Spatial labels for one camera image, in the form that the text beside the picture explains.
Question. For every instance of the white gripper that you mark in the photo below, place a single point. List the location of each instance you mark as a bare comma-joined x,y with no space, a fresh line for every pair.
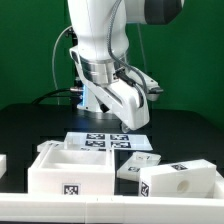
125,102

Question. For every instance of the white cabinet body box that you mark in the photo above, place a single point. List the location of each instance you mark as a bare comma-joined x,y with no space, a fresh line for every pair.
72,172

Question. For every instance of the white cabinet door panel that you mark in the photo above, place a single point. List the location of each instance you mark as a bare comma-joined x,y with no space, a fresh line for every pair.
50,144

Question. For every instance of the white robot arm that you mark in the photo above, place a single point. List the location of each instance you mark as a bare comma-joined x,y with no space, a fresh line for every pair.
102,41

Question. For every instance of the white cabinet top block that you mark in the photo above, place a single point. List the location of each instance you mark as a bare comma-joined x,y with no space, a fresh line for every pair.
189,179

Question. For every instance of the white small door panel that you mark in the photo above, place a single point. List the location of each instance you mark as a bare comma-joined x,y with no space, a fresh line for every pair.
130,170

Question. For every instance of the white flat marker plate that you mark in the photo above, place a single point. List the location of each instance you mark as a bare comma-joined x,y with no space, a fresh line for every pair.
107,140

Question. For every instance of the white block at left edge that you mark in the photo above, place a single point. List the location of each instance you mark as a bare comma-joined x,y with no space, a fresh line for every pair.
3,165

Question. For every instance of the white front rail bar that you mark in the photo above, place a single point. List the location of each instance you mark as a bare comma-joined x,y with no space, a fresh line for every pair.
113,209

